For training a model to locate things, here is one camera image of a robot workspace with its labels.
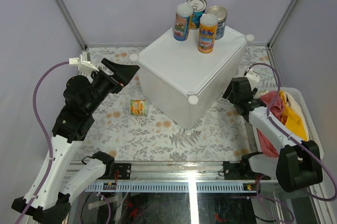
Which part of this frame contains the white lid orange can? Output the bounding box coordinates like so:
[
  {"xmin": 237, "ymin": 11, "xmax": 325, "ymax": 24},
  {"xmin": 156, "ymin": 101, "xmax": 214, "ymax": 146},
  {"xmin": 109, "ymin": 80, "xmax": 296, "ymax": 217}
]
[{"xmin": 173, "ymin": 3, "xmax": 193, "ymax": 41}]

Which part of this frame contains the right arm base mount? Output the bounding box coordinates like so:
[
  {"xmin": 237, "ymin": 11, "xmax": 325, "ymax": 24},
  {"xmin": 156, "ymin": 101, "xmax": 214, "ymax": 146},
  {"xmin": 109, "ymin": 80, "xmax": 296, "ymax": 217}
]
[{"xmin": 218, "ymin": 152, "xmax": 262, "ymax": 180}]

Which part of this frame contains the white slotted cable duct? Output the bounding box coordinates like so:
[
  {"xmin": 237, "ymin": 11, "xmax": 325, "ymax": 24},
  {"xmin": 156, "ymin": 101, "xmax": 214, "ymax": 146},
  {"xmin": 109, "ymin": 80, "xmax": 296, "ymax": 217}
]
[{"xmin": 85, "ymin": 181, "xmax": 256, "ymax": 193}]

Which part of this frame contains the aluminium front rail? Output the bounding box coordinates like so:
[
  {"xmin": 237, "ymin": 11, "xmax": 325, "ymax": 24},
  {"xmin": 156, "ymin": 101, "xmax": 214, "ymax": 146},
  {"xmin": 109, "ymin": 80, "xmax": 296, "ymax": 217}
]
[{"xmin": 42, "ymin": 161, "xmax": 323, "ymax": 182}]

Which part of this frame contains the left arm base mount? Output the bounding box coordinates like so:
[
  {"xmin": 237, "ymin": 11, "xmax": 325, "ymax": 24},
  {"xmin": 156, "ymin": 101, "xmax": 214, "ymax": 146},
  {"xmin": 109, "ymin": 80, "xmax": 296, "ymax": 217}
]
[{"xmin": 99, "ymin": 163, "xmax": 132, "ymax": 180}]

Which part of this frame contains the blue soup can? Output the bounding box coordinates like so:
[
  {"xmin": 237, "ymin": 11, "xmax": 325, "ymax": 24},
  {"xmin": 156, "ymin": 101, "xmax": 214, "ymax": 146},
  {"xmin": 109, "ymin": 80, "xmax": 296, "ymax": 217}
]
[
  {"xmin": 206, "ymin": 6, "xmax": 227, "ymax": 40},
  {"xmin": 186, "ymin": 0, "xmax": 207, "ymax": 30}
]

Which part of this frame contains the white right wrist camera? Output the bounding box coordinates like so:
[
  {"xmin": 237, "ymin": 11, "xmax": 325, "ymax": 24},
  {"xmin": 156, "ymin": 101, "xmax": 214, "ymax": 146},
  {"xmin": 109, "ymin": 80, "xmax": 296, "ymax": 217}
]
[{"xmin": 244, "ymin": 69, "xmax": 260, "ymax": 90}]

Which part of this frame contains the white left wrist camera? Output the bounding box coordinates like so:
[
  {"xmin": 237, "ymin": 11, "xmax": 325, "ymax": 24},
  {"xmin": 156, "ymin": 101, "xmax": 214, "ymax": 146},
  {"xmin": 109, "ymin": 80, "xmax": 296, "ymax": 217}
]
[{"xmin": 68, "ymin": 51, "xmax": 99, "ymax": 76}]

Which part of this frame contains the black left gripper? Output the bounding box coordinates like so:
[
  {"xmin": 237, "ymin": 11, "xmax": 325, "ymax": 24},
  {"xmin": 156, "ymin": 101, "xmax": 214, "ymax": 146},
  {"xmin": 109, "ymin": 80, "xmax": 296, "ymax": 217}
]
[{"xmin": 86, "ymin": 59, "xmax": 140, "ymax": 115}]

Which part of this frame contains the yellow cloth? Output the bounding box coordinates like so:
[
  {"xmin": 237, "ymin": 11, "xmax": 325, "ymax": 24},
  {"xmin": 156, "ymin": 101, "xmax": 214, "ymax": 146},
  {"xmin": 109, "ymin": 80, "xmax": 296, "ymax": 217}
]
[{"xmin": 280, "ymin": 91, "xmax": 309, "ymax": 141}]

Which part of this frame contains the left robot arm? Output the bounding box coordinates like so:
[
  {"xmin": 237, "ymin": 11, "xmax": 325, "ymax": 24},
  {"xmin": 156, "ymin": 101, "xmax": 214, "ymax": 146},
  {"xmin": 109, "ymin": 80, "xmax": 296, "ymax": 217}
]
[{"xmin": 12, "ymin": 58, "xmax": 140, "ymax": 223}]

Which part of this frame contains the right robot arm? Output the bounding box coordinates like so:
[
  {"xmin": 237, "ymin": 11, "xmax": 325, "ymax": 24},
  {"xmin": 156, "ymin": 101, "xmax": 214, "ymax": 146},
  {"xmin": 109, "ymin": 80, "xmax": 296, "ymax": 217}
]
[{"xmin": 223, "ymin": 77, "xmax": 323, "ymax": 192}]

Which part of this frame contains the white plastic basket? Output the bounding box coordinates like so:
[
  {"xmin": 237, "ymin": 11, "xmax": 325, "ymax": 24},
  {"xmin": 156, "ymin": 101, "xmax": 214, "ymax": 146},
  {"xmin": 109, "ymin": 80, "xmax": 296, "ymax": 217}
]
[{"xmin": 252, "ymin": 87, "xmax": 324, "ymax": 159}]

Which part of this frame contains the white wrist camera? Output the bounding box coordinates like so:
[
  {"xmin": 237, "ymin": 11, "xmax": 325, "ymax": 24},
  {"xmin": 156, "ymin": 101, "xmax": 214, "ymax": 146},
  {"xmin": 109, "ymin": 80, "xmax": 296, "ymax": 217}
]
[
  {"xmin": 244, "ymin": 69, "xmax": 260, "ymax": 90},
  {"xmin": 68, "ymin": 51, "xmax": 99, "ymax": 76}
]

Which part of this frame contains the white cube counter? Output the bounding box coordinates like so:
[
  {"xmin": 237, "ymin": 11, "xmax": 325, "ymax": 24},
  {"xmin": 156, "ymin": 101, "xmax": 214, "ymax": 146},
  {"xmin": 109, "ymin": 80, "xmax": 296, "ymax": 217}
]
[{"xmin": 137, "ymin": 26, "xmax": 254, "ymax": 130}]

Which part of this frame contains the pink cloth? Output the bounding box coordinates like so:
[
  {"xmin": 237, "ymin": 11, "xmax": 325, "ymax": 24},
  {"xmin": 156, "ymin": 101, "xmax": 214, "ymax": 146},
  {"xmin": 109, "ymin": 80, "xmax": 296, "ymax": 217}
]
[{"xmin": 256, "ymin": 91, "xmax": 284, "ymax": 158}]

